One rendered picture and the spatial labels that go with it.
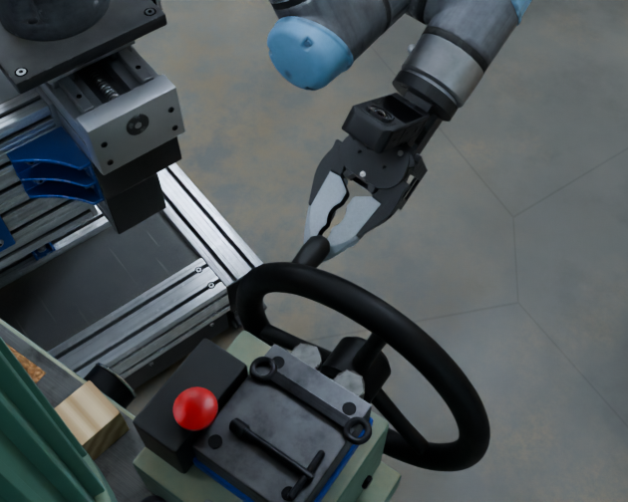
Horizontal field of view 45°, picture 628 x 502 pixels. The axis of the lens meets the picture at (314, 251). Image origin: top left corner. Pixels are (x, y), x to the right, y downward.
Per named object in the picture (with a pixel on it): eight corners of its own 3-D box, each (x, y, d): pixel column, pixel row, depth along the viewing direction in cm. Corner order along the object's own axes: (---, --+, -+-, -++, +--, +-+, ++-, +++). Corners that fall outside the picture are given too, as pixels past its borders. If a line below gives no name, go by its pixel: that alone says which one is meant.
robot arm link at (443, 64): (482, 60, 73) (412, 20, 75) (456, 100, 73) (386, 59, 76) (484, 86, 80) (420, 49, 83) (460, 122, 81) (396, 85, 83)
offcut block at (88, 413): (130, 429, 63) (120, 412, 60) (86, 467, 61) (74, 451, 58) (100, 397, 65) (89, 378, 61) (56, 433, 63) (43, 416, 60)
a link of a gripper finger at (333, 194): (319, 267, 82) (368, 195, 82) (305, 261, 76) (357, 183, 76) (296, 251, 83) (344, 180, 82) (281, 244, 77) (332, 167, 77)
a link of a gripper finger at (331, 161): (338, 224, 78) (385, 152, 77) (334, 221, 76) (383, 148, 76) (301, 199, 79) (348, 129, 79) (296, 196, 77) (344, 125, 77)
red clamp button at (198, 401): (227, 406, 52) (226, 400, 51) (199, 441, 51) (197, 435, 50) (193, 382, 53) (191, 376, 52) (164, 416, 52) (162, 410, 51)
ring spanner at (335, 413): (377, 428, 53) (378, 425, 52) (361, 451, 52) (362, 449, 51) (260, 353, 56) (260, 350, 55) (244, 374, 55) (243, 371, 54)
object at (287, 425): (373, 424, 57) (378, 395, 52) (286, 552, 52) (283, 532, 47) (234, 335, 61) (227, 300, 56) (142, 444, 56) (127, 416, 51)
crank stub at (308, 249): (324, 250, 77) (339, 247, 74) (290, 291, 74) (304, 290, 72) (309, 232, 76) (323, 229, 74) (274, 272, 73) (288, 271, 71)
